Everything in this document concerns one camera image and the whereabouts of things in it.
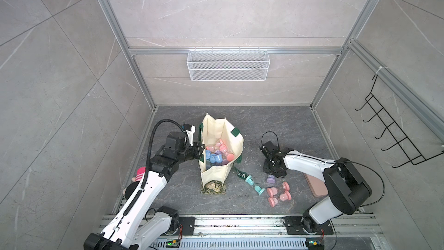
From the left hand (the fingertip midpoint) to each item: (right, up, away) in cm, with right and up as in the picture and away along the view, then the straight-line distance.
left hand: (207, 144), depth 76 cm
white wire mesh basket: (+8, +43, +25) cm, 50 cm away
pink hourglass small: (+30, -23, +4) cm, 38 cm away
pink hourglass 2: (+37, -26, +4) cm, 45 cm away
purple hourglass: (+31, -19, +8) cm, 37 cm away
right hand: (+32, -16, +15) cm, 39 cm away
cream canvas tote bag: (+6, -3, +19) cm, 20 cm away
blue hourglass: (+3, -9, +10) cm, 14 cm away
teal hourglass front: (+24, -23, +6) cm, 34 cm away
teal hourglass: (+20, -19, +8) cm, 29 cm away
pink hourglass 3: (+38, -21, +6) cm, 44 cm away
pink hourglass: (+10, -8, +10) cm, 16 cm away
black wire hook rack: (+76, -1, -14) cm, 78 cm away
